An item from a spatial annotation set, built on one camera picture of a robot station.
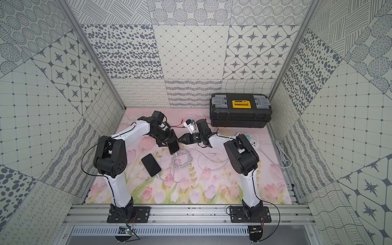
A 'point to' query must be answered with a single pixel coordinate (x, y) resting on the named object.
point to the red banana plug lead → (177, 126)
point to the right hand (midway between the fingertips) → (181, 140)
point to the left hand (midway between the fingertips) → (172, 137)
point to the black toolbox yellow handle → (240, 110)
